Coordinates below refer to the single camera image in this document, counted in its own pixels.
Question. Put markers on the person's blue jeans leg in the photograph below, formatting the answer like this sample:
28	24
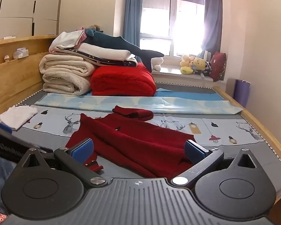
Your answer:
2	178

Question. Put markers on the deer print bed sheet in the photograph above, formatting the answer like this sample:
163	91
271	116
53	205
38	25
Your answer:
224	127

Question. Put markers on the bright blue sheet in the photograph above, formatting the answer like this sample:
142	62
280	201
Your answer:
189	92

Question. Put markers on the tissue box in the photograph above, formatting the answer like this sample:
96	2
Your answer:
20	52

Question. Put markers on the dark teal shark plush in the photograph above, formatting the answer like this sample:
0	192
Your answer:
110	42

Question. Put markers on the white wardrobe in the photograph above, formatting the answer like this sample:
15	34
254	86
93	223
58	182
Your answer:
18	4

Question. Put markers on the window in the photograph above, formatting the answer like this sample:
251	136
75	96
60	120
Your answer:
168	16

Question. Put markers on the white quilt with navy trim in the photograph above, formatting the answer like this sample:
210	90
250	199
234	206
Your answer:
103	51

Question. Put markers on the brown plush toy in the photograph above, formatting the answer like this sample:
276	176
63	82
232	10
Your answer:
94	27

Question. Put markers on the blue curtain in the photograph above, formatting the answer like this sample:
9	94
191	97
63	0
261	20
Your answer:
132	16

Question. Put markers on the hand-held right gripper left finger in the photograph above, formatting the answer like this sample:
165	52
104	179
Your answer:
83	151

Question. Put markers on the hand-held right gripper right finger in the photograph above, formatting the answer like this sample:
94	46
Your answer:
194	151

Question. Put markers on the white and pink cloth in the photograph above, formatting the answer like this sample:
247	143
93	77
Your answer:
68	38

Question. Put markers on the light blue folded sheet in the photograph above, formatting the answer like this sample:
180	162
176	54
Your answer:
121	103

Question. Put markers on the red folded blanket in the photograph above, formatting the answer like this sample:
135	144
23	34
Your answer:
121	82

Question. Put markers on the yellow round-face plush toy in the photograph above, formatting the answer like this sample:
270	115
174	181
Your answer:
200	65

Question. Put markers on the white flat box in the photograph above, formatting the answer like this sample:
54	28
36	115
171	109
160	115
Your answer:
9	37

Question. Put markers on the grey box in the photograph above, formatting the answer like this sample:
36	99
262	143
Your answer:
230	86

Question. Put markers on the purple curtain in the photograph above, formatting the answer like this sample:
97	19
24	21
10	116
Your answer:
212	16

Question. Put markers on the dark red knit sweater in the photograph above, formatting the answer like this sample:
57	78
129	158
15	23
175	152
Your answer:
135	145

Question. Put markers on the dark red cushion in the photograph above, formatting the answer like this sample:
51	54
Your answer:
218	66

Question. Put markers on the beige folded quilt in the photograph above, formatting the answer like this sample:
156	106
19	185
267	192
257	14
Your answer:
63	75

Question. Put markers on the pale yellow plush toy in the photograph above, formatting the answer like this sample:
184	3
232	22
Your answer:
186	65

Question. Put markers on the white plush toy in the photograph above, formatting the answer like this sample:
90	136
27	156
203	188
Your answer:
157	64

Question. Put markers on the small round figurine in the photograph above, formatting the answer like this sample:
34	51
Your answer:
7	58

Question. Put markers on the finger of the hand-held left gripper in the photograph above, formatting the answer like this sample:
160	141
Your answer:
1	125

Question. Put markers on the small white garment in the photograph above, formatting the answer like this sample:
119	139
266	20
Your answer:
16	116

